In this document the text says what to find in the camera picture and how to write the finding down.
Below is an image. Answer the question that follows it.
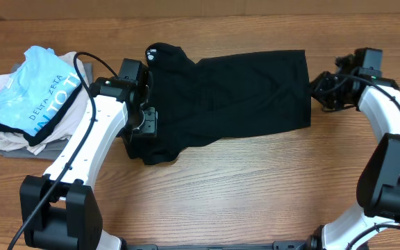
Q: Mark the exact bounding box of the black t-shirt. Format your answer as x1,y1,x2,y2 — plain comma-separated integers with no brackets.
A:
126,42,311,165

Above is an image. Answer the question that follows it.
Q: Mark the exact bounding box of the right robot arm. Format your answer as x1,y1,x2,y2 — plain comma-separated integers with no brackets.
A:
300,47,400,249

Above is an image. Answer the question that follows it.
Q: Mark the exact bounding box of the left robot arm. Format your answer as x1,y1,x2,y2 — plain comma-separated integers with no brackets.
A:
14,59,158,250

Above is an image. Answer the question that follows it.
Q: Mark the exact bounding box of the grey folded shirt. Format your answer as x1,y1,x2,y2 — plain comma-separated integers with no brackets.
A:
0,62,94,161

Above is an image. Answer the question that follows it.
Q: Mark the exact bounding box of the light blue folded shirt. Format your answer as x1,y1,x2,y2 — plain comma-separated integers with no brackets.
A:
0,46,85,136

